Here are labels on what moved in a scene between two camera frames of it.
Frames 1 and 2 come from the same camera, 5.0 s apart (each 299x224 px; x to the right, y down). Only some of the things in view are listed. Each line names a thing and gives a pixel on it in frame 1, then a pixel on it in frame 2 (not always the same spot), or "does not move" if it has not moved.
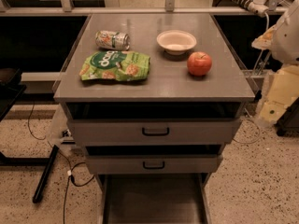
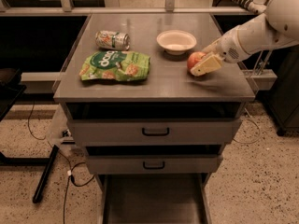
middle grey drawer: (159, 159) does not move
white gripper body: (287, 37) → (228, 47)
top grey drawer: (153, 123) does not move
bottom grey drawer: (154, 198) does not move
